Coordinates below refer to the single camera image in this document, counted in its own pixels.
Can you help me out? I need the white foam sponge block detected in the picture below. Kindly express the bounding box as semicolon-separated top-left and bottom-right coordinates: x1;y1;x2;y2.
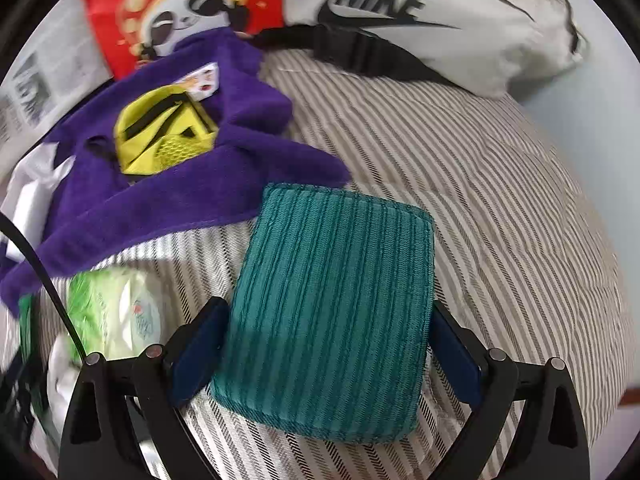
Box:
2;180;53;261

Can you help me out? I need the green tissue pack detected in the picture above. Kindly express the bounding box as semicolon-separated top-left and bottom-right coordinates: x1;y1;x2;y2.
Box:
67;266;166;361

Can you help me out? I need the folded newspaper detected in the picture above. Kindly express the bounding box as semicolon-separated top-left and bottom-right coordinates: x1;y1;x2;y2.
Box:
0;0;116;146

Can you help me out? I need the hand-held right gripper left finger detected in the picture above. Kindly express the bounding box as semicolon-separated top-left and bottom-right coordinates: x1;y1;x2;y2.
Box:
59;296;232;480

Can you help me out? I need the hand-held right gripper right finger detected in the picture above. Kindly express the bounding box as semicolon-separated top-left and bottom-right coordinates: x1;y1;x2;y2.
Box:
427;300;591;480

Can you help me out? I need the purple towel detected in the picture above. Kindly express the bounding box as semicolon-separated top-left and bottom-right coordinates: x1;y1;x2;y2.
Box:
0;27;351;318

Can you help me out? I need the striped bedsheet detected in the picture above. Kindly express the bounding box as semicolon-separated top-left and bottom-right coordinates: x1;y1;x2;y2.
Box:
30;50;631;480

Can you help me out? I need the red paper carrier bag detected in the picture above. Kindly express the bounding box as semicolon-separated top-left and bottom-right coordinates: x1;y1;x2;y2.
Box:
80;0;286;81

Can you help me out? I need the black cable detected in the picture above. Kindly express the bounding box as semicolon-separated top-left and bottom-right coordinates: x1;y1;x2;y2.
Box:
0;212;86;356

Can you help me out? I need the yellow black mesh pouch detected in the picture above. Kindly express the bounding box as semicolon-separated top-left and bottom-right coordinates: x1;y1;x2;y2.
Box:
114;86;221;177

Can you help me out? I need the black watch strap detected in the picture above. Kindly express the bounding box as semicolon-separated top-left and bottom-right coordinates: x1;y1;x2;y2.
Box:
0;360;46;451

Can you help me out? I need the teal ribbed cloth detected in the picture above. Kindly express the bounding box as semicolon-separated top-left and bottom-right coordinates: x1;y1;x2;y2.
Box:
210;182;435;445

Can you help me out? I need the fruit print card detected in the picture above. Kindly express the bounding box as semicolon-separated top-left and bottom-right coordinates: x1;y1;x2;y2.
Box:
175;61;221;103

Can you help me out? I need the white waist bag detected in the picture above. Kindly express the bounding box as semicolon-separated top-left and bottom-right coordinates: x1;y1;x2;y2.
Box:
250;0;588;98

